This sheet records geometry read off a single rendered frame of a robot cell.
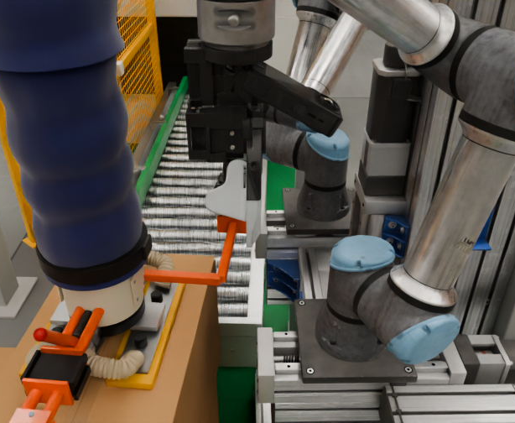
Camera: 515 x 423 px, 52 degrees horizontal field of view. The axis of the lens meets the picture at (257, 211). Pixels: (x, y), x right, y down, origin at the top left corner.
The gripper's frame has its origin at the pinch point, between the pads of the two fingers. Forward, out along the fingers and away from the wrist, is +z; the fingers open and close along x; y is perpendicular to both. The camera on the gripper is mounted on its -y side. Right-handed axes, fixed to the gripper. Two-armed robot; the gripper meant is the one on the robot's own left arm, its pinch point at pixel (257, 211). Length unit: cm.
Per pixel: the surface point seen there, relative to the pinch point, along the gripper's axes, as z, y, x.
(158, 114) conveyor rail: 92, 65, -248
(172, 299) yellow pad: 55, 22, -44
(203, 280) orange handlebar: 44, 13, -38
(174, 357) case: 57, 19, -28
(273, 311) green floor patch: 151, -5, -141
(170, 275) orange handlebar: 43, 20, -39
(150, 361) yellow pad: 55, 23, -24
